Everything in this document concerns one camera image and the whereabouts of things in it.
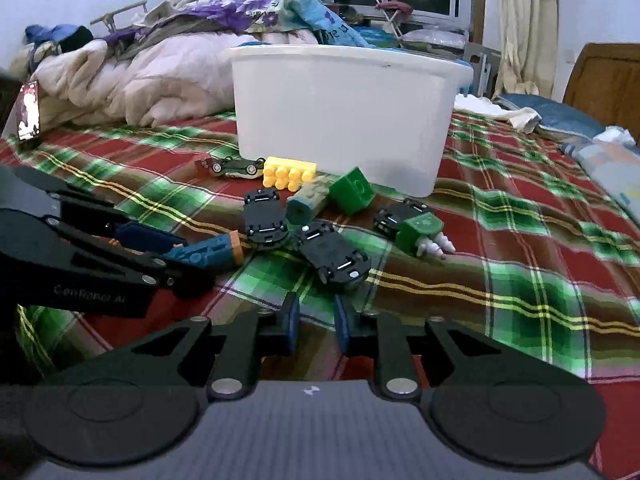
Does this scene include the green cube block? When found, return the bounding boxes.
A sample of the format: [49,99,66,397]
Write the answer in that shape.
[328,166,376,215]

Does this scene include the blue green cylinder toy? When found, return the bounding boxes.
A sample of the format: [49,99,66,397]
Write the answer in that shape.
[286,176,335,223]

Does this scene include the blue and orange toy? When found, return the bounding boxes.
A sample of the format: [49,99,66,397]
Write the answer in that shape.
[161,232,246,277]

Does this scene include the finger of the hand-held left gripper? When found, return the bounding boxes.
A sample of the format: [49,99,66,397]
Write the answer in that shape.
[47,187,188,251]
[47,217,217,297]

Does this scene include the black toy car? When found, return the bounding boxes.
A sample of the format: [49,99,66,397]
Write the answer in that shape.
[372,198,435,238]
[242,188,291,250]
[292,221,372,292]

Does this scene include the dark blue clothing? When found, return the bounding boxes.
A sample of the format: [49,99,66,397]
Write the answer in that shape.
[25,23,95,55]

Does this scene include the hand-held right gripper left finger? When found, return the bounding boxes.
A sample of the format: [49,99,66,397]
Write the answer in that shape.
[131,292,301,401]

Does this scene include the white cloth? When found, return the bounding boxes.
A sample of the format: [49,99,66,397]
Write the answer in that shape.
[452,92,542,133]

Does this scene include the folding chair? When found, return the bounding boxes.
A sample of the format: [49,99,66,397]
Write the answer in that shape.
[366,0,415,41]

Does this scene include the blue pillow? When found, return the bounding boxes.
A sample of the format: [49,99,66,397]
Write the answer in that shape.
[492,92,607,142]

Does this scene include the teal printed blanket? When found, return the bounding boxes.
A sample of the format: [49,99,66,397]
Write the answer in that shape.
[280,0,383,50]

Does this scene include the wooden rack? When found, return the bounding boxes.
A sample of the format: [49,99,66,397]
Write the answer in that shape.
[90,0,149,32]

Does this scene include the green block with white pegs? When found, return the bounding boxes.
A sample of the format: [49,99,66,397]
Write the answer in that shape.
[397,212,457,260]

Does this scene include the pink quilt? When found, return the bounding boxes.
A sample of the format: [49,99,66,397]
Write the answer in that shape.
[31,32,266,127]

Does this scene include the beige patterned curtain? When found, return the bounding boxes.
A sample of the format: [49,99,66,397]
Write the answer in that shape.
[492,0,562,100]

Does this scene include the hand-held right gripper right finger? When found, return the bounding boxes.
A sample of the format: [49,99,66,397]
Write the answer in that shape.
[334,294,506,401]

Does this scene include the purple floral blanket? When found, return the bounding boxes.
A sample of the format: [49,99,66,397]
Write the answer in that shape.
[102,0,306,58]

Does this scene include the wooden headboard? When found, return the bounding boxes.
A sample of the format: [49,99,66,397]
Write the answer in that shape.
[562,42,640,145]

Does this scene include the patchwork patterned pillow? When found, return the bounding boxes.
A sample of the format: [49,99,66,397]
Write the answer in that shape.
[559,126,640,233]

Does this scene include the yellow building block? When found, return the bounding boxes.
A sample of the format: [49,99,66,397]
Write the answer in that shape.
[262,156,319,193]

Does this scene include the white plastic container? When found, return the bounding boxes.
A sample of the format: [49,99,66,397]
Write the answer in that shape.
[222,44,475,198]

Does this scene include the green and white toy car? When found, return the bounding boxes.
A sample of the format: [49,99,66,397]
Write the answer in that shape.
[195,156,266,179]

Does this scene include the plaid bed sheet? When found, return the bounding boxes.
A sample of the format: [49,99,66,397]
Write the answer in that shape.
[0,110,640,480]

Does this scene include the small red card box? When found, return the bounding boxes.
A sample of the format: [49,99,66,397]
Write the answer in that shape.
[17,81,42,142]

